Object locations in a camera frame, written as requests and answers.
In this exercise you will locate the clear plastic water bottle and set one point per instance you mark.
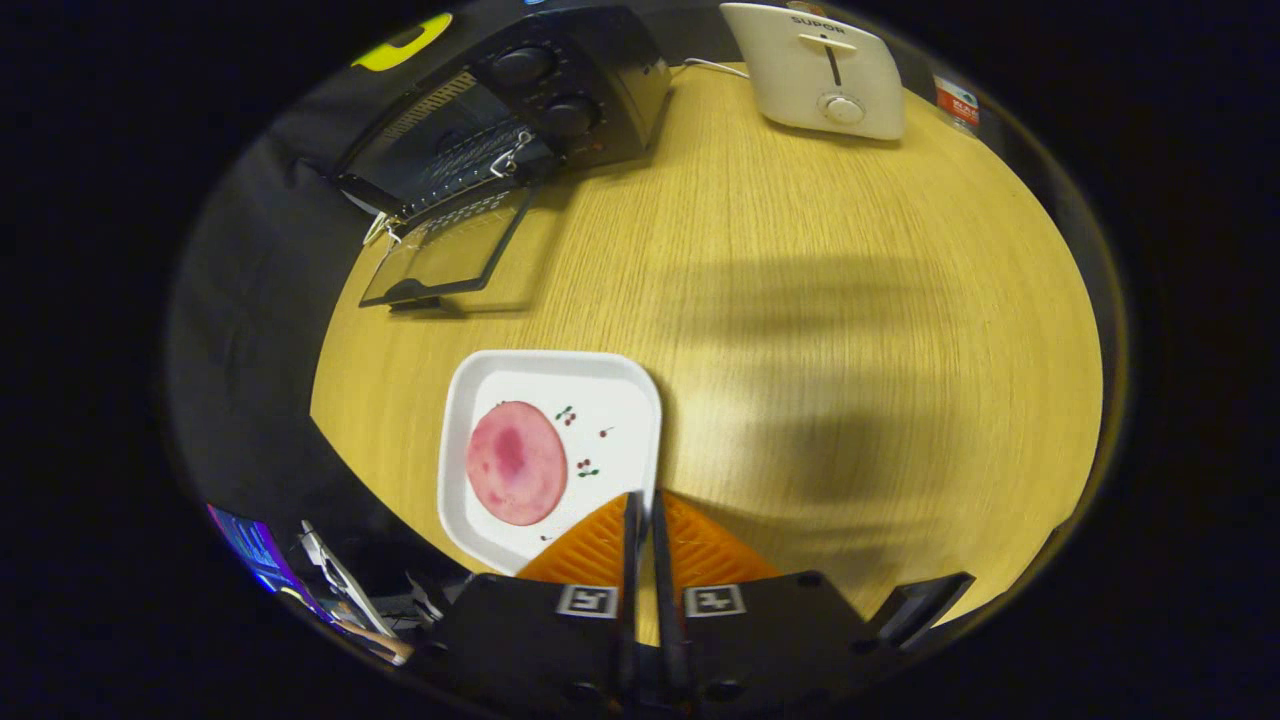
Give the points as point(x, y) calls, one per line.
point(957, 100)

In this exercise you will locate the lit display screen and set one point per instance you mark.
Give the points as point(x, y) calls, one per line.
point(250, 545)

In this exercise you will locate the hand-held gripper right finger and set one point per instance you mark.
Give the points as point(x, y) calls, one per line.
point(770, 640)

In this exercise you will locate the pink ham slice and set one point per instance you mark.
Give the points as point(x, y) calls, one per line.
point(515, 465)

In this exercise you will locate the white pop-up toaster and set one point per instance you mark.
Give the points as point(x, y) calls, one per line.
point(800, 90)

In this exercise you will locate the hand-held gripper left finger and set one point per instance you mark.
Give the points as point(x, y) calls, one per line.
point(520, 640)

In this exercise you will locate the white square plate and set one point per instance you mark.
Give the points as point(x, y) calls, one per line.
point(610, 400)

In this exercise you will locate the black toaster oven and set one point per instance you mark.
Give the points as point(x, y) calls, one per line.
point(610, 90)

